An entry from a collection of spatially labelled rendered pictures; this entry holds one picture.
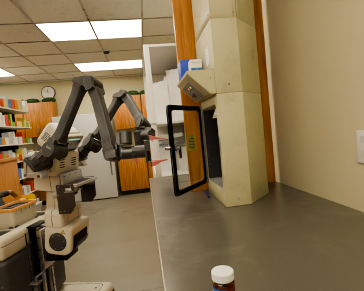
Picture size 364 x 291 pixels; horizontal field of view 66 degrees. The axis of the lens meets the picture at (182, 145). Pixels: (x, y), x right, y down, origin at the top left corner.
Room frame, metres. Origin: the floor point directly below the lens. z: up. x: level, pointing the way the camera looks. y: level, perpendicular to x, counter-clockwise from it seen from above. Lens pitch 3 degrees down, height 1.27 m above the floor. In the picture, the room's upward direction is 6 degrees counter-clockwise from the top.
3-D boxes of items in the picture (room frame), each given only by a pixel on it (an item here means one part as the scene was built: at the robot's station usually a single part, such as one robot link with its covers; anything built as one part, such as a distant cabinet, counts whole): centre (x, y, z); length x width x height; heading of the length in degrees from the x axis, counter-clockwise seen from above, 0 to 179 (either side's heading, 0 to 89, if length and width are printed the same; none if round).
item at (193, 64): (1.24, -0.09, 1.54); 0.05 x 0.05 x 0.06; 9
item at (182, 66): (1.38, -0.07, 1.56); 0.10 x 0.10 x 0.09; 8
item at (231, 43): (1.32, -0.26, 1.33); 0.32 x 0.25 x 0.77; 8
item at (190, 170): (1.32, -0.03, 1.19); 0.30 x 0.01 x 0.40; 149
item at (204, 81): (1.30, -0.08, 1.46); 0.32 x 0.11 x 0.10; 8
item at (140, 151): (1.28, 0.19, 1.20); 0.07 x 0.07 x 0.10; 7
